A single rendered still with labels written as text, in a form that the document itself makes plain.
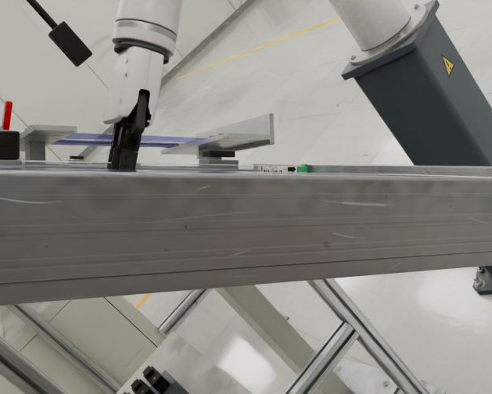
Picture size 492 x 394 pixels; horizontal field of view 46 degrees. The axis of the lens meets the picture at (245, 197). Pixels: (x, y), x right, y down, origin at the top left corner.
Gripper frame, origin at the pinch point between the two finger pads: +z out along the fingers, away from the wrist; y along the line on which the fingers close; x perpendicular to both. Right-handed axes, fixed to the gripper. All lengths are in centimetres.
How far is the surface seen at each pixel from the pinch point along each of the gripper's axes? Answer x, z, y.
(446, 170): 29.3, -5.3, 28.9
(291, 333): 58, 30, -40
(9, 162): -15.2, 2.8, 18.5
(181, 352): 18.9, 28.4, -12.3
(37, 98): 61, -100, -760
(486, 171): 29.3, -5.2, 34.5
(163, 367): 16.7, 31.4, -13.6
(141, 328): 40, 45, -96
